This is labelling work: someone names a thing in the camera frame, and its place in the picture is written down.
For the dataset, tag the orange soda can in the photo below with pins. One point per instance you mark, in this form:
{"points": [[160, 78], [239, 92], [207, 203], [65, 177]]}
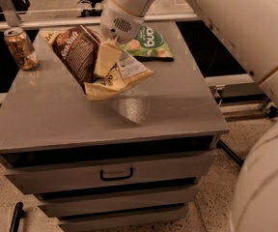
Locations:
{"points": [[21, 48]]}

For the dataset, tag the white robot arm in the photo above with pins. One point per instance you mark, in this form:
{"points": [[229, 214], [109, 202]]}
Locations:
{"points": [[249, 30]]}

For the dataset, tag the green snack bag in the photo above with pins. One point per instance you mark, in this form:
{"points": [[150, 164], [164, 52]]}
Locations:
{"points": [[148, 45]]}

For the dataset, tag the brown sea salt chip bag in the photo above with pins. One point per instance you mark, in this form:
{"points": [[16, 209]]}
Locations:
{"points": [[77, 48]]}

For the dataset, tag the black stand legs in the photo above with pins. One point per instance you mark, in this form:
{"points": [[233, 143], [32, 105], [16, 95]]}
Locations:
{"points": [[222, 145]]}

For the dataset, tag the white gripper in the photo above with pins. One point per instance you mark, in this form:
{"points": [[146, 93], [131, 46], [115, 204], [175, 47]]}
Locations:
{"points": [[119, 20]]}

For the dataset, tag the black drawer handle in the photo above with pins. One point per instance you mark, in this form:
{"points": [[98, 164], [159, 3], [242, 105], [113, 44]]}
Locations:
{"points": [[110, 175]]}

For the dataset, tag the grey drawer cabinet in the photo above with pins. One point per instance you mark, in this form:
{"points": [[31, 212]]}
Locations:
{"points": [[54, 141]]}

